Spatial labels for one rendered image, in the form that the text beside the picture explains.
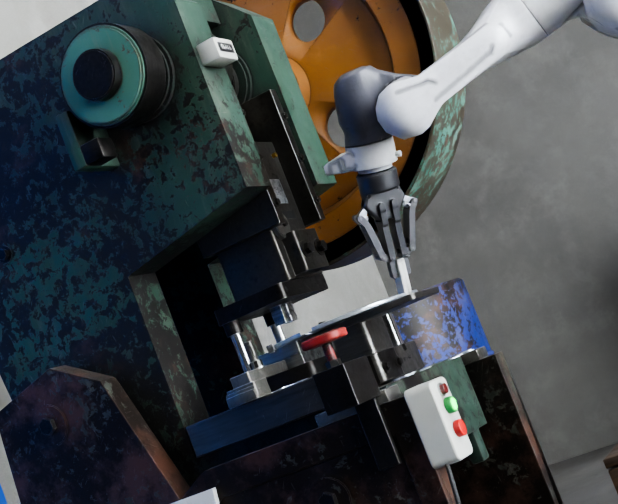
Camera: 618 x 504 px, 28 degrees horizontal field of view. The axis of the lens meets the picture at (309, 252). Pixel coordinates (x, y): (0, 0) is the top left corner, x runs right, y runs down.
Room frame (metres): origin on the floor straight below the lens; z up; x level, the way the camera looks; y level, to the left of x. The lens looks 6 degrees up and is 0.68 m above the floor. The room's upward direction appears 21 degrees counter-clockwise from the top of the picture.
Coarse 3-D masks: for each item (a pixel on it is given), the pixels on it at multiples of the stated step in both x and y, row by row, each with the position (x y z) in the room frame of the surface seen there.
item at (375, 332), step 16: (432, 288) 2.33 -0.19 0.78; (384, 304) 2.26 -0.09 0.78; (400, 304) 2.25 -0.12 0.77; (352, 320) 2.29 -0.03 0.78; (368, 320) 2.33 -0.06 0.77; (352, 336) 2.32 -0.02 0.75; (368, 336) 2.31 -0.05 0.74; (384, 336) 2.37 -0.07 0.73; (336, 352) 2.34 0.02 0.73; (352, 352) 2.32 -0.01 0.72; (368, 352) 2.31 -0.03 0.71; (384, 352) 2.34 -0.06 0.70; (384, 368) 2.31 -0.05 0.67; (400, 368) 2.38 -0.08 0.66
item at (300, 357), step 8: (288, 344) 2.35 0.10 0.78; (296, 344) 2.34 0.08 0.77; (280, 352) 2.35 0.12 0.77; (288, 352) 2.35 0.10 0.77; (296, 352) 2.34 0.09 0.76; (304, 352) 2.35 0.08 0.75; (312, 352) 2.38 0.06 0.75; (320, 352) 2.41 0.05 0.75; (264, 360) 2.37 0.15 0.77; (272, 360) 2.36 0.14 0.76; (280, 360) 2.36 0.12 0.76; (288, 360) 2.35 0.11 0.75; (296, 360) 2.34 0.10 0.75; (304, 360) 2.34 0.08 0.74; (288, 368) 2.35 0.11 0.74
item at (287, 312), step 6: (276, 306) 2.40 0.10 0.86; (282, 306) 2.41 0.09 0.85; (288, 306) 2.41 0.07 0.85; (276, 312) 2.40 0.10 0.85; (282, 312) 2.40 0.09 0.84; (288, 312) 2.40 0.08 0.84; (294, 312) 2.42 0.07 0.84; (276, 318) 2.40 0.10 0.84; (282, 318) 2.40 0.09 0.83; (288, 318) 2.41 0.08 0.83; (294, 318) 2.41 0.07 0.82; (276, 324) 2.41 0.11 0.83; (282, 324) 2.41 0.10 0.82
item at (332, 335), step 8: (336, 328) 2.02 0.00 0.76; (344, 328) 2.03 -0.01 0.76; (320, 336) 2.00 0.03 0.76; (328, 336) 1.99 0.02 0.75; (336, 336) 2.00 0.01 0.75; (304, 344) 2.01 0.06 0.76; (312, 344) 2.01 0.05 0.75; (320, 344) 2.00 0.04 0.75; (328, 344) 2.02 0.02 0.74; (328, 352) 2.02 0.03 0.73; (328, 360) 2.02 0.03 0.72
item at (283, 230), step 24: (264, 144) 2.42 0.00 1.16; (288, 192) 2.44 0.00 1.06; (288, 216) 2.40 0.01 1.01; (264, 240) 2.33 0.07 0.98; (288, 240) 2.34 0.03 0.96; (312, 240) 2.39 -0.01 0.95; (240, 264) 2.36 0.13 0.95; (264, 264) 2.34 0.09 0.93; (288, 264) 2.34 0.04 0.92; (312, 264) 2.35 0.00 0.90; (240, 288) 2.37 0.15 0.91; (264, 288) 2.35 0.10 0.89
